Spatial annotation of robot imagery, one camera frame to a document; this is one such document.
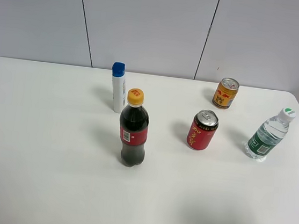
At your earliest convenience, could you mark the white bottle blue cap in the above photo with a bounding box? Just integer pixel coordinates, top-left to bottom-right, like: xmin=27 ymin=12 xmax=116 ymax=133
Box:
xmin=112 ymin=62 xmax=126 ymax=113

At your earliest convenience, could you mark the red herbal tea can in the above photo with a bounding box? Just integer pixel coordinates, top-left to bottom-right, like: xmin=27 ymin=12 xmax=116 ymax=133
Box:
xmin=187 ymin=110 xmax=219 ymax=150

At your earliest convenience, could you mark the water bottle green label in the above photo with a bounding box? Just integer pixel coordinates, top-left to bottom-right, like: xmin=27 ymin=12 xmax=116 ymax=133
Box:
xmin=245 ymin=107 xmax=296 ymax=161

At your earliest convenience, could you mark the gold energy drink can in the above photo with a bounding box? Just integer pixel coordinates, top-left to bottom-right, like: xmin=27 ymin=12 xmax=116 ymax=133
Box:
xmin=212 ymin=78 xmax=239 ymax=109

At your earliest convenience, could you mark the cola bottle yellow cap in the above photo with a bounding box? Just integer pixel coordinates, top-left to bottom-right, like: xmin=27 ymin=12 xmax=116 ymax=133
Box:
xmin=119 ymin=88 xmax=149 ymax=167

